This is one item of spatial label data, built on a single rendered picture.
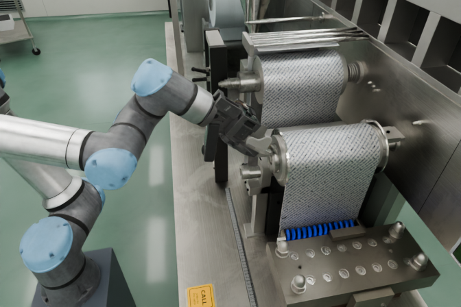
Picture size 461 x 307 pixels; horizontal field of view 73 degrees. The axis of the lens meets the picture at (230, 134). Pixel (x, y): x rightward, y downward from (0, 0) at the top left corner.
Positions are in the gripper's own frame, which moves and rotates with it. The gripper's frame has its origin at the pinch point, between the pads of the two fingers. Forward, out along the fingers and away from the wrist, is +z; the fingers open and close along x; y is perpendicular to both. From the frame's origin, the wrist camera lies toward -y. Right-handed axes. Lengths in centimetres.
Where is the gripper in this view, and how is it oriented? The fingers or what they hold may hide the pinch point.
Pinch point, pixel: (263, 152)
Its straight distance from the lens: 78.4
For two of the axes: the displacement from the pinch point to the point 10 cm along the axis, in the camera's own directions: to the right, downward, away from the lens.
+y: 6.3, -6.8, -3.8
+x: -1.8, -6.0, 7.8
